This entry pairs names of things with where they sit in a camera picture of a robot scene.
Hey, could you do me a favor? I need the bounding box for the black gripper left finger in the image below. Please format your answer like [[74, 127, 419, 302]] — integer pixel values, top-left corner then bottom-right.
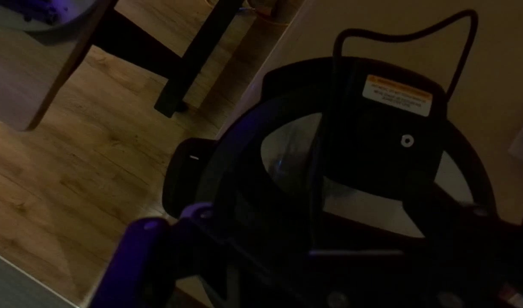
[[89, 201, 217, 308]]

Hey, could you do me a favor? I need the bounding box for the black metal stand leg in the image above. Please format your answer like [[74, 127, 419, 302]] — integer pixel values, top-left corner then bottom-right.
[[94, 0, 248, 120]]

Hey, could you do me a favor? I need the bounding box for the black cooker power cable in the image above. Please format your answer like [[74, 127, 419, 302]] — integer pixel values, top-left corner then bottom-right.
[[332, 9, 480, 107]]

